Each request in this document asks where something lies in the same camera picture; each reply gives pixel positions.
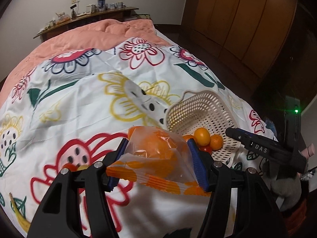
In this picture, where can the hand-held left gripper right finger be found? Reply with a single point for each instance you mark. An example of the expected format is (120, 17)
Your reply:
(195, 161)

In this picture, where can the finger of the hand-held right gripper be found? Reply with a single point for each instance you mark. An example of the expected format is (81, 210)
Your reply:
(242, 137)

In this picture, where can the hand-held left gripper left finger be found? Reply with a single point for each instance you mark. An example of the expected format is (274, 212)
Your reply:
(120, 151)

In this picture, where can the red tomato with calyx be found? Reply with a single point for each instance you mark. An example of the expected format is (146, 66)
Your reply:
(205, 148)

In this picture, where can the pale yellowish orange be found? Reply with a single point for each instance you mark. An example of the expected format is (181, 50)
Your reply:
(201, 136)

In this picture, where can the large orange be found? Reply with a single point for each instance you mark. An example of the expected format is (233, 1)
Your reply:
(216, 141)

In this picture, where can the clear plastic bag of oranges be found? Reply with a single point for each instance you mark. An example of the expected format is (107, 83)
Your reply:
(158, 153)

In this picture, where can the small green-brown fruit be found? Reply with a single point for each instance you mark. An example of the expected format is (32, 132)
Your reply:
(83, 167)

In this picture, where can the cream perforated plastic basket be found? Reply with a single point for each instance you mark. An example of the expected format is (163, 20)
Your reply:
(198, 109)

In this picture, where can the yellow banana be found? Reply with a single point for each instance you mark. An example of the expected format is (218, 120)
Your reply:
(21, 219)

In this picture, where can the blue object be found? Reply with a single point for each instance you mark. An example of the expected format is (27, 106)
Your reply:
(271, 129)

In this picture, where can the pink object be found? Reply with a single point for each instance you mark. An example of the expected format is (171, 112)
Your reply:
(310, 151)

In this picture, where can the grey cloth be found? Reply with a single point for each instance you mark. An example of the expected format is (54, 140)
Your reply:
(284, 191)

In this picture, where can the white floral printed blanket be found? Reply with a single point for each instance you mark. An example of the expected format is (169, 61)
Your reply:
(86, 104)

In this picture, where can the orange-red cloth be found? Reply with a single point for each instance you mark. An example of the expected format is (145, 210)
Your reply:
(296, 218)

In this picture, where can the brown wooden wardrobe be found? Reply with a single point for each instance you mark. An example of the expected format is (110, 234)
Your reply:
(247, 17)

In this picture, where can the pink quilt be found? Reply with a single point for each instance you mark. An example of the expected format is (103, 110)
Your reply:
(86, 32)

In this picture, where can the wooden headboard shelf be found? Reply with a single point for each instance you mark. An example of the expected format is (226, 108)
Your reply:
(99, 17)

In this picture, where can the glass jar with orange contents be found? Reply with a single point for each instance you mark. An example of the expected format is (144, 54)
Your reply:
(63, 18)

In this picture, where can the row of small glass jars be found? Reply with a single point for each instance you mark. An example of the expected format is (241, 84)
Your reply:
(49, 24)

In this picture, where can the glass kettle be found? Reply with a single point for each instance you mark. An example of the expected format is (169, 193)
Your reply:
(91, 8)

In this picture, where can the small black stand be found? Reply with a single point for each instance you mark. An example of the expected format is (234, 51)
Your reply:
(73, 12)

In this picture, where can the blue water pitcher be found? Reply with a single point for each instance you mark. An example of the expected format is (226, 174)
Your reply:
(101, 4)

